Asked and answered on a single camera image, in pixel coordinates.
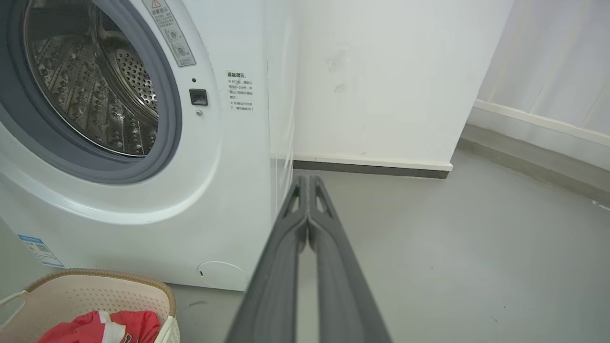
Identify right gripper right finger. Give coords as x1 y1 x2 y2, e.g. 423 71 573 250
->
309 175 392 343

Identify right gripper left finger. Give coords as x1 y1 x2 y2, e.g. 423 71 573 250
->
224 175 310 343

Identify red shorts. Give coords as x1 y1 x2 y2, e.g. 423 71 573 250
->
111 311 162 343

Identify red basketball jersey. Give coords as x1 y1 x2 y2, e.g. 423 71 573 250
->
38 310 128 343

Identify cream perforated laundry basket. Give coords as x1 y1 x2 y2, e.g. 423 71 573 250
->
0 268 181 343

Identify stainless steel washing machine drum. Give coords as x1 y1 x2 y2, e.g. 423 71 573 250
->
23 0 160 158

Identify round white filter cover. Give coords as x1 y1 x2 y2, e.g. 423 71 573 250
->
197 261 247 291

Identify white front-load washing machine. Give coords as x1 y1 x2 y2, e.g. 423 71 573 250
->
0 0 298 292

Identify white and black baseboard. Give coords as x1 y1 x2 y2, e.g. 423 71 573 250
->
292 152 453 180

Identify grey rubber door gasket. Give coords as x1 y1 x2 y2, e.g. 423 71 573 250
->
0 0 183 185

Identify small text sticker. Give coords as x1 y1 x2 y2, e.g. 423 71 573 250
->
226 71 254 112

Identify blue energy label sticker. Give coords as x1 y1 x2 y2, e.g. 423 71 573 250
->
18 234 65 268

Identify white and grey baseboard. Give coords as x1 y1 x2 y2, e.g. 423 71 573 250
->
457 99 610 208

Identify grey warning label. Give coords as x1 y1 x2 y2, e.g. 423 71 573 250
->
142 0 197 68

